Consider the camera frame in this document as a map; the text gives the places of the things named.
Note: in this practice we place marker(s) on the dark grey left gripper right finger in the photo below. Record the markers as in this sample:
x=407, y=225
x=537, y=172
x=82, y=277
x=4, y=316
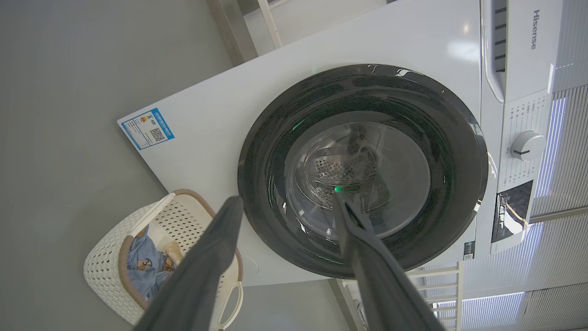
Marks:
x=381, y=285

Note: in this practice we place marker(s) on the white frame post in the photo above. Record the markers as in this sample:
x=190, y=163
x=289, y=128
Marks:
x=271, y=25

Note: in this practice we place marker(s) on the blue patterned garment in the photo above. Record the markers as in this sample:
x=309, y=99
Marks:
x=147, y=280
x=142, y=241

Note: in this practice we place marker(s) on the washing machine glass door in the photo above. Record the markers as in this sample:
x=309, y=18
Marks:
x=266, y=151

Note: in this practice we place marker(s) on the cream perforated laundry basket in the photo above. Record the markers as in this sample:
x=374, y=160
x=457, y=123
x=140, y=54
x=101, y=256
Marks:
x=105, y=271

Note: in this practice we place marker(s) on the white detergent drawer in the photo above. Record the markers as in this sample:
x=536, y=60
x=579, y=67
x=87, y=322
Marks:
x=519, y=27

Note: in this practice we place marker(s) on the white slatted rack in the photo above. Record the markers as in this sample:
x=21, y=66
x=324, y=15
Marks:
x=436, y=270

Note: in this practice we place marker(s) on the blue energy label sticker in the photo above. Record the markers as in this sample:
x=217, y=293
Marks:
x=147, y=128

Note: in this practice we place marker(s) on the black and white label sticker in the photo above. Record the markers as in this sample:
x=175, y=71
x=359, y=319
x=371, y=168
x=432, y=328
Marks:
x=469, y=250

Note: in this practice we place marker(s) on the black washing machine display panel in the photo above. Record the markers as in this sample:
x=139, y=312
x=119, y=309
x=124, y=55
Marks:
x=510, y=211

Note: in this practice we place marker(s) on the white front-load washing machine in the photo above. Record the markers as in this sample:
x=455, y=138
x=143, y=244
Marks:
x=220, y=115

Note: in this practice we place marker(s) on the white washer control knob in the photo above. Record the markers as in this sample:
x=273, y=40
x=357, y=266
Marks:
x=528, y=146

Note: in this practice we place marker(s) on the stainless steel washing machine drum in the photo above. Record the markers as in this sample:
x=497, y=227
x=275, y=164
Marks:
x=330, y=170

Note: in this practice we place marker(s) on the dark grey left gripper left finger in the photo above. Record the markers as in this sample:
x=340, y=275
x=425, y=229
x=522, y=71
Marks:
x=197, y=276

